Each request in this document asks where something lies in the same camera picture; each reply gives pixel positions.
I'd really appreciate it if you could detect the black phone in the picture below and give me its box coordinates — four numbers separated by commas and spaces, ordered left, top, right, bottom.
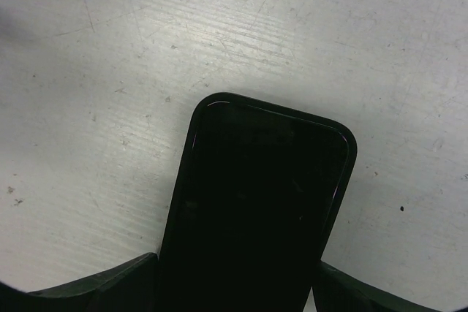
156, 93, 357, 311

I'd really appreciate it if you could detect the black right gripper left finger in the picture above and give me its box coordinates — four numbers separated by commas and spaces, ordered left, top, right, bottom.
27, 253, 159, 311

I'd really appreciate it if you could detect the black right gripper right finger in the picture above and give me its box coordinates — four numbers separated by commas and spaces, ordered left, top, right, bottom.
312, 262, 431, 312

